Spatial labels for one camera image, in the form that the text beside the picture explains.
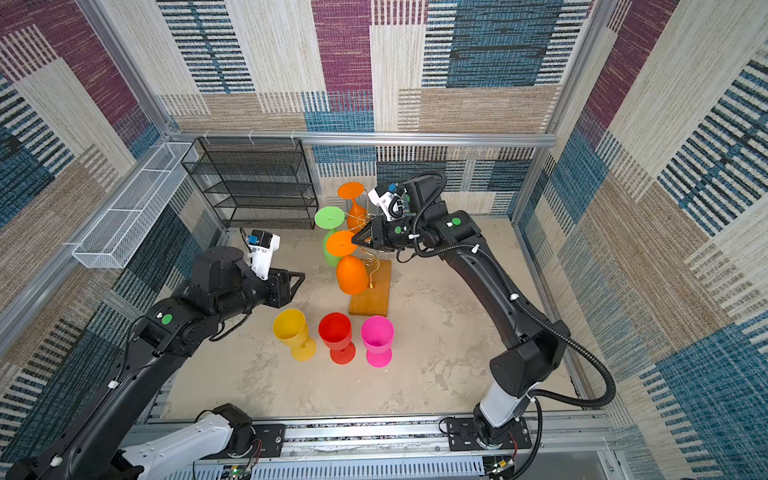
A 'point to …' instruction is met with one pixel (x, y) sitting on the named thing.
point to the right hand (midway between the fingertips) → (357, 246)
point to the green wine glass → (329, 218)
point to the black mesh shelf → (255, 182)
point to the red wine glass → (335, 330)
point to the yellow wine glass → (291, 327)
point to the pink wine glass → (377, 333)
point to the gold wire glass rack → (362, 221)
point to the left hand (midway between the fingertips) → (296, 270)
